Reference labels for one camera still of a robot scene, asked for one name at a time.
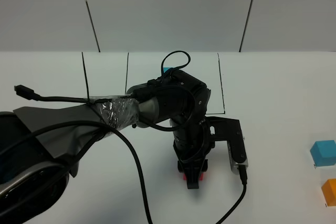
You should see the red cube block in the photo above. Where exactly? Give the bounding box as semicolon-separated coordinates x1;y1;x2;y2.
183;172;204;181

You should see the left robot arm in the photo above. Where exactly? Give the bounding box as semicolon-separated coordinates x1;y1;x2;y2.
1;69;211;218

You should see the orange cube block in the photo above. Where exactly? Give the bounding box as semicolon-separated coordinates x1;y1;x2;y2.
321;178;336;207

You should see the blue cube block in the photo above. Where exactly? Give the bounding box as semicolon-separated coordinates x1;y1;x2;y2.
310;140;336;167

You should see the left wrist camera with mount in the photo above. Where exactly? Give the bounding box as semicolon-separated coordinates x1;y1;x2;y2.
205;116;248;175

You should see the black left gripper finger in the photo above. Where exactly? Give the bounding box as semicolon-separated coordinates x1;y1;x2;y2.
183;159;207;189

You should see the loose black usb cable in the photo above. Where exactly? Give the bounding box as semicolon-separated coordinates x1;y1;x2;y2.
14;84;95;104

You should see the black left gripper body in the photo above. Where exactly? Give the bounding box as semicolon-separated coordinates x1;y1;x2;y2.
173;119;215;176

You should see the blue template block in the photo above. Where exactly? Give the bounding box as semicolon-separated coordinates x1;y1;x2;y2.
163;67;173;73

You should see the black camera cable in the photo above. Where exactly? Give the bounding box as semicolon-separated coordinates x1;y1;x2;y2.
214;166;248;224

